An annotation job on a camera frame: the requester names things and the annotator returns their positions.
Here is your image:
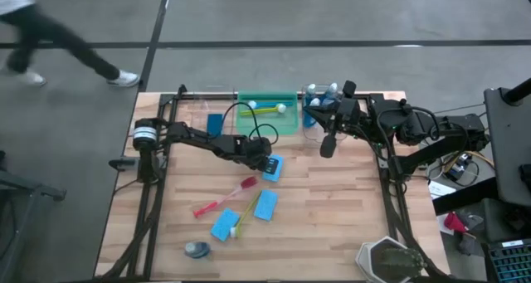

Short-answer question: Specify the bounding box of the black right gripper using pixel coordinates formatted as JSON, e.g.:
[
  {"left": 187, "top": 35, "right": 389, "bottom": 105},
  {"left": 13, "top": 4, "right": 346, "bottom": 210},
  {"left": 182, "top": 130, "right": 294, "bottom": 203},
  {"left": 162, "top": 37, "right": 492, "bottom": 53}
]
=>
[{"left": 303, "top": 80, "right": 373, "bottom": 159}]

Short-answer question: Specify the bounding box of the red dish brush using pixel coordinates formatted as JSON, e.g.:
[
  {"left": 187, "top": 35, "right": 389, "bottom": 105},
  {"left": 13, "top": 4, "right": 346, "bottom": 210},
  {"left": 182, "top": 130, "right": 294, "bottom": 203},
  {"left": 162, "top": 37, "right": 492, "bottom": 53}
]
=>
[{"left": 192, "top": 175, "right": 258, "bottom": 220}]

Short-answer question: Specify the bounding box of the light blue sponge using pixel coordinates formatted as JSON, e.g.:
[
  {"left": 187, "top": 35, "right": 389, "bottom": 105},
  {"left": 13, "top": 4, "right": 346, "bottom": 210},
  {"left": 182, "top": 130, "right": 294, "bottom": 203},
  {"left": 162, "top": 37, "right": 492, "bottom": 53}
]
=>
[
  {"left": 209, "top": 207, "right": 241, "bottom": 243},
  {"left": 261, "top": 153, "right": 285, "bottom": 183},
  {"left": 253, "top": 188, "right": 280, "bottom": 222}
]

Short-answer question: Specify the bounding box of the yellow dish brush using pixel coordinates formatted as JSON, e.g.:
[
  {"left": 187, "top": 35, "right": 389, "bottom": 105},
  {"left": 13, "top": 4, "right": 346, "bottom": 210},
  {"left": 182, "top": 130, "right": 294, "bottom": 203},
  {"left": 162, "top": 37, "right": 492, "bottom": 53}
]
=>
[
  {"left": 230, "top": 190, "right": 262, "bottom": 239},
  {"left": 238, "top": 103, "right": 288, "bottom": 118}
]

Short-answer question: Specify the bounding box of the blue dish brush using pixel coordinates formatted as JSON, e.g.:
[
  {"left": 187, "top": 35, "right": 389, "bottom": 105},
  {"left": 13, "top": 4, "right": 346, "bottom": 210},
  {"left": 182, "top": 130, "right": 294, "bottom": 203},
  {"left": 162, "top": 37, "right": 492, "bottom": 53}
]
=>
[{"left": 246, "top": 100, "right": 295, "bottom": 110}]

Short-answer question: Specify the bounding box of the dark teal sponge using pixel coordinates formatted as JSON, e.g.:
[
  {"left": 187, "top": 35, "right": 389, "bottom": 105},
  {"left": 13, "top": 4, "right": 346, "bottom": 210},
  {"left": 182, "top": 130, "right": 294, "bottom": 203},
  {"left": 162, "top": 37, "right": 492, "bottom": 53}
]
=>
[{"left": 206, "top": 113, "right": 224, "bottom": 138}]

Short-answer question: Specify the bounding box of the clear plastic bin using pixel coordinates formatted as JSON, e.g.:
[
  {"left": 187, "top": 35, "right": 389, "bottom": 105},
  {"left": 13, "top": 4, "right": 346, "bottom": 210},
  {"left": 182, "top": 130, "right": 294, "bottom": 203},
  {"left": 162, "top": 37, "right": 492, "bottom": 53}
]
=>
[
  {"left": 301, "top": 83, "right": 350, "bottom": 144},
  {"left": 182, "top": 85, "right": 236, "bottom": 144}
]

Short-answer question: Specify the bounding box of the green plastic bin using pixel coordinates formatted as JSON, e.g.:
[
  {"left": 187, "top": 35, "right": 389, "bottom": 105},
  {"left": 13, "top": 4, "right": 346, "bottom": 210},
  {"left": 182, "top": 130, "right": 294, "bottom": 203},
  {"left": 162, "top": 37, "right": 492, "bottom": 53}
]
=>
[{"left": 236, "top": 90, "right": 300, "bottom": 136}]

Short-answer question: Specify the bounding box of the white paper sheet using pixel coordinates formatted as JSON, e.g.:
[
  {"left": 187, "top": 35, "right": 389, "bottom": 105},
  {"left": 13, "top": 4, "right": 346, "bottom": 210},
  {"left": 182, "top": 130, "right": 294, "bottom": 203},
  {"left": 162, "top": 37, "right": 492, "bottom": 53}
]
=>
[{"left": 426, "top": 178, "right": 457, "bottom": 201}]

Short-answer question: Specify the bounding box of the small electronics box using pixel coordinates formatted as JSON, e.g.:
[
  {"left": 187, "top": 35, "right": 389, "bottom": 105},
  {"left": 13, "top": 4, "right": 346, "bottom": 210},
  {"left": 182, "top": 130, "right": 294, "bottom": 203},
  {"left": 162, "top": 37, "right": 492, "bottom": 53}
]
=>
[{"left": 446, "top": 152, "right": 474, "bottom": 183}]

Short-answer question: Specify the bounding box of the white hexagonal plant pot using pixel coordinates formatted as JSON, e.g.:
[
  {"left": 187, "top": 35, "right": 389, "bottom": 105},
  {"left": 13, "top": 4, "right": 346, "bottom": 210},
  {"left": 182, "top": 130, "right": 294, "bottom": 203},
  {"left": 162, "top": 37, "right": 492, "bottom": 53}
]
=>
[{"left": 354, "top": 236, "right": 428, "bottom": 283}]

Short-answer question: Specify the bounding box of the black desk crossbar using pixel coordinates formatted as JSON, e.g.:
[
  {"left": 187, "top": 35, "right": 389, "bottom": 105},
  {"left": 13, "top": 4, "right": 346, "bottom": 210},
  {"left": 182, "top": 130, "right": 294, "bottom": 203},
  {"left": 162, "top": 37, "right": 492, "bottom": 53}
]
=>
[{"left": 433, "top": 178, "right": 503, "bottom": 216}]

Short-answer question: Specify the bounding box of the green cactus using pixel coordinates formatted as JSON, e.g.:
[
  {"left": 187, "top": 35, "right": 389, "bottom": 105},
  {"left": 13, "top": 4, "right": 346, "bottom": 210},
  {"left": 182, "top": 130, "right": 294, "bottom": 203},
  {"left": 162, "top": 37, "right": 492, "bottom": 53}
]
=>
[{"left": 379, "top": 247, "right": 426, "bottom": 280}]

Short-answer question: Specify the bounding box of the red object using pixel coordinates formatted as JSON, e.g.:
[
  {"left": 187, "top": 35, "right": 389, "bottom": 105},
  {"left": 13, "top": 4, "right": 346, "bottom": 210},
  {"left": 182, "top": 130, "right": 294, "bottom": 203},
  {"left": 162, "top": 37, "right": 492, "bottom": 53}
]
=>
[{"left": 443, "top": 211, "right": 470, "bottom": 234}]

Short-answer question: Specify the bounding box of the dark grey side desk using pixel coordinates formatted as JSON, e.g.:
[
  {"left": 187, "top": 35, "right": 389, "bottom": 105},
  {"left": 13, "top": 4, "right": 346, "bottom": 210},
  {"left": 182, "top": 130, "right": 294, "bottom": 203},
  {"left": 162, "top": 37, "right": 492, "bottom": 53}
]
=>
[{"left": 483, "top": 77, "right": 531, "bottom": 209}]

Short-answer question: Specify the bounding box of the person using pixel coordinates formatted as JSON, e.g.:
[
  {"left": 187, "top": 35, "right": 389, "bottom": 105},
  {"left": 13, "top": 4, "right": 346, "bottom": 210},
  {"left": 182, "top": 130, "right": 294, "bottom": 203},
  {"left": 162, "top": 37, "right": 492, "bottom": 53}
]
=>
[{"left": 0, "top": 0, "right": 141, "bottom": 89}]

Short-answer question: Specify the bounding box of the grey metal stand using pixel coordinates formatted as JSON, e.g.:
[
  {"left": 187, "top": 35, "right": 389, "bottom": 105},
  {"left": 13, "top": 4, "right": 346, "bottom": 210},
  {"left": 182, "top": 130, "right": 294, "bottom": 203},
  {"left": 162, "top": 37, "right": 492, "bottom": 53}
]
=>
[{"left": 0, "top": 149, "right": 67, "bottom": 283}]

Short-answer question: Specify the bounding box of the backlit keyboard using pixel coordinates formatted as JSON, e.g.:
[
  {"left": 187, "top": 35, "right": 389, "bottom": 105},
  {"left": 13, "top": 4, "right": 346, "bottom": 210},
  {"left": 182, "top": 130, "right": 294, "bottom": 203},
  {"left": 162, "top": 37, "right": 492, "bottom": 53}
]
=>
[{"left": 487, "top": 241, "right": 531, "bottom": 283}]

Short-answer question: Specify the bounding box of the black metal table frame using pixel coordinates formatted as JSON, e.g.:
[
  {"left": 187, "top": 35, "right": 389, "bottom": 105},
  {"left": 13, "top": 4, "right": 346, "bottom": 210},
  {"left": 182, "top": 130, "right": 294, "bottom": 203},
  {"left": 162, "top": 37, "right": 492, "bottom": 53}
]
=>
[{"left": 99, "top": 83, "right": 451, "bottom": 283}]

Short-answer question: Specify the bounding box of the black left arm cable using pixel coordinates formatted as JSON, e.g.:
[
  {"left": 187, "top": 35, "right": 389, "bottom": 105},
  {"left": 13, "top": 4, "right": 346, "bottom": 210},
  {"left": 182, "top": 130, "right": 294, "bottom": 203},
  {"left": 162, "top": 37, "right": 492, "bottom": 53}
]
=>
[{"left": 221, "top": 101, "right": 280, "bottom": 147}]

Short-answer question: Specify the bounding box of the bundle of coloured cables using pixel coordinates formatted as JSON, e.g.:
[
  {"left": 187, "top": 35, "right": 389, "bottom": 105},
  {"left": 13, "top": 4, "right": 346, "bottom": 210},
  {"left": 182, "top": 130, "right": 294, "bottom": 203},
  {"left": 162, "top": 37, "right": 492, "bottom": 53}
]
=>
[{"left": 412, "top": 102, "right": 497, "bottom": 183}]

